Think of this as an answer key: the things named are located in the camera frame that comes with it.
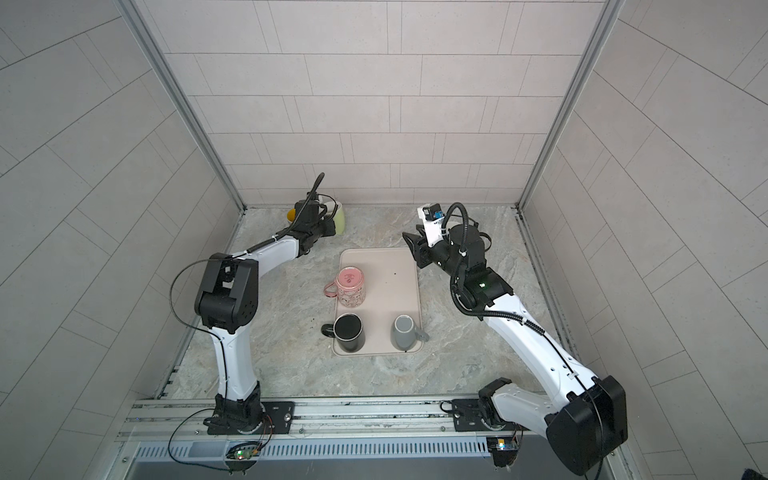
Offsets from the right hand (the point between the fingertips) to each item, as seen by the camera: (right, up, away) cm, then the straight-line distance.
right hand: (409, 231), depth 72 cm
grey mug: (-1, -26, +3) cm, 27 cm away
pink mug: (-16, -16, +11) cm, 25 cm away
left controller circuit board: (-37, -49, -8) cm, 62 cm away
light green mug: (-23, +4, +29) cm, 37 cm away
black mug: (-16, -26, +5) cm, 31 cm away
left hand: (-23, +6, +28) cm, 37 cm away
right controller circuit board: (+22, -50, -4) cm, 55 cm away
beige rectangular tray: (-5, -19, +24) cm, 31 cm away
